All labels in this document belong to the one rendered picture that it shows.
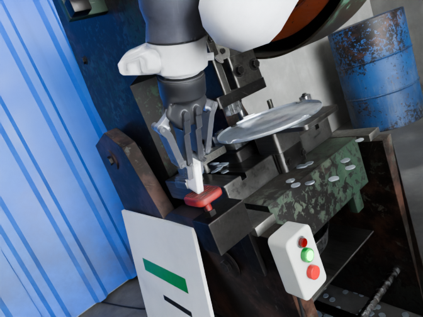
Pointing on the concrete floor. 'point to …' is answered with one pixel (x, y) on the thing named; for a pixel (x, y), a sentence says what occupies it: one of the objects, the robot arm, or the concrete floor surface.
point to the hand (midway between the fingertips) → (194, 175)
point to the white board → (168, 266)
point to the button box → (290, 263)
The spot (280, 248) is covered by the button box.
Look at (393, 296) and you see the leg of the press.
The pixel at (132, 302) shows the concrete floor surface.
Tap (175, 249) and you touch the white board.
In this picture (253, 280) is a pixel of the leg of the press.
